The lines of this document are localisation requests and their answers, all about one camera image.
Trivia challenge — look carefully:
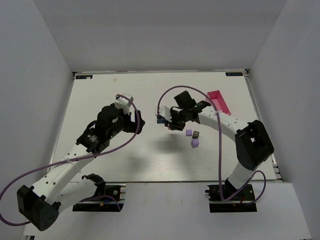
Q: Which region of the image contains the dark blue wood block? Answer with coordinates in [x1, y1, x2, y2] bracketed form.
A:
[156, 117, 166, 124]

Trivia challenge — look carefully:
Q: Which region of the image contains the purple wood block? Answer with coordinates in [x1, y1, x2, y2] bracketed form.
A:
[185, 129, 193, 137]

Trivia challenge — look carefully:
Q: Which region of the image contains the grey wood block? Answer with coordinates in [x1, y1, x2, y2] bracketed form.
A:
[192, 131, 200, 139]

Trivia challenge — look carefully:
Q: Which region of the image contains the pink plastic box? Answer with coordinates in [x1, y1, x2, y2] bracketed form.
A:
[206, 90, 232, 116]

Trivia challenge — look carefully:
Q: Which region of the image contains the lilac wood block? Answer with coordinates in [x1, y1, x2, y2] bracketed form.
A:
[191, 138, 200, 148]

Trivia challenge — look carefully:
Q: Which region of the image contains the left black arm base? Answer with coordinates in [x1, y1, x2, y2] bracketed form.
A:
[72, 183, 126, 213]

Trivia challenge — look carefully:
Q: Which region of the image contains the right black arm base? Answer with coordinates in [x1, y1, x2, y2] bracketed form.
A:
[204, 184, 257, 213]

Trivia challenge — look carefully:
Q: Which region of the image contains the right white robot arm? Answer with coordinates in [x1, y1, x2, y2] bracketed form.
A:
[157, 91, 275, 197]

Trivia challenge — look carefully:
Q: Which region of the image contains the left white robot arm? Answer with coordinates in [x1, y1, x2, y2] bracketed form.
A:
[17, 103, 145, 231]

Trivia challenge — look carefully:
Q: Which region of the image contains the left blue table label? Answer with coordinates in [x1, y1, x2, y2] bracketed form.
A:
[75, 75, 93, 80]

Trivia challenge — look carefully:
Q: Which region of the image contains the blue table label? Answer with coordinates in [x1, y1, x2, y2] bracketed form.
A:
[225, 72, 243, 77]
[75, 75, 93, 80]

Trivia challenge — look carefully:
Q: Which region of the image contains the right blue table label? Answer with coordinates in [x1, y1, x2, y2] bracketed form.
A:
[225, 72, 243, 77]

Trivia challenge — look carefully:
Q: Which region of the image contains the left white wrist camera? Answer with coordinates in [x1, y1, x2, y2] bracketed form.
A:
[114, 93, 134, 115]

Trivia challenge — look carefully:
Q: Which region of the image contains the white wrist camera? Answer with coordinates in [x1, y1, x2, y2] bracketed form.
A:
[114, 93, 134, 115]
[155, 105, 171, 122]

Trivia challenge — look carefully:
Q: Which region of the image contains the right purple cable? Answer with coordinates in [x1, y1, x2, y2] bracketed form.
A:
[157, 85, 267, 206]

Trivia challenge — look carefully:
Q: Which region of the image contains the purple cable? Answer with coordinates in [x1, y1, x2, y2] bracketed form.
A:
[157, 85, 267, 206]
[0, 93, 141, 227]

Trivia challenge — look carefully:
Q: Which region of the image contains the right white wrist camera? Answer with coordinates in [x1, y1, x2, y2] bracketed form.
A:
[155, 105, 171, 122]

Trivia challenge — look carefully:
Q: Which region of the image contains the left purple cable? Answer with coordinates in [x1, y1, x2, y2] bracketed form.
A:
[0, 93, 141, 227]

